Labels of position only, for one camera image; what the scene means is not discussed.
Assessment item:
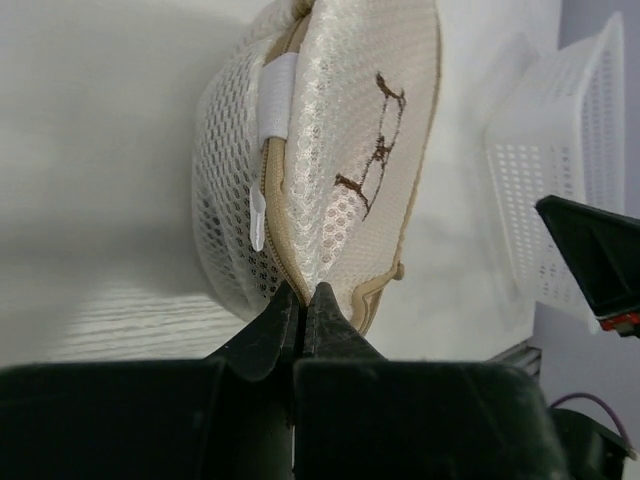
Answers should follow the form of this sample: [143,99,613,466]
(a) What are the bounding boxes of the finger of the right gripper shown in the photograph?
[536,195,639,338]

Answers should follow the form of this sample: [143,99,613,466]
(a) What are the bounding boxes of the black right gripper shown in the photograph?
[550,409,628,480]

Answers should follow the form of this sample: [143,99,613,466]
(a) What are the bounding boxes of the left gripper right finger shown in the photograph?
[293,283,569,479]

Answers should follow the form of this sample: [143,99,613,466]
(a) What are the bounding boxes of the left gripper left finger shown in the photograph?
[1,285,299,479]

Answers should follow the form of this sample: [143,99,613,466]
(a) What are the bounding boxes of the white mesh laundry bag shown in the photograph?
[192,1,441,332]

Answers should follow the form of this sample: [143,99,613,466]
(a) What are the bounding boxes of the white perforated plastic basket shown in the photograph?
[484,12,625,332]

